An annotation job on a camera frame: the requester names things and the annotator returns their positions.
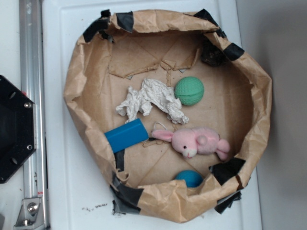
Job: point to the blue rectangular block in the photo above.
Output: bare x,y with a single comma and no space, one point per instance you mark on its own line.
126,135

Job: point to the crumpled white paper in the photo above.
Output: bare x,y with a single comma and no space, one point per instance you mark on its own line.
152,92

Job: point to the brown paper bag bin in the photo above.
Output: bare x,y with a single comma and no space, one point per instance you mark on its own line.
121,50

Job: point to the green dimpled ball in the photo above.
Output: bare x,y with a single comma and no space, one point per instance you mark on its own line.
189,90

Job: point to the pink plush bunny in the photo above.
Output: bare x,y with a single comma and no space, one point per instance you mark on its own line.
192,141

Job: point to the blue ball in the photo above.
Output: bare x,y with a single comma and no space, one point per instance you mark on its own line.
192,179

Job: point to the dark brown rock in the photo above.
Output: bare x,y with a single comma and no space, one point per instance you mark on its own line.
212,55

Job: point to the aluminium extrusion rail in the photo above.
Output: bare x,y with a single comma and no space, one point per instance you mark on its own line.
32,83

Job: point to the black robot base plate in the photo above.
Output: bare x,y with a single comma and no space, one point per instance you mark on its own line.
17,129

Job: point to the metal corner bracket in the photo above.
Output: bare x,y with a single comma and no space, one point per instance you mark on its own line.
31,215

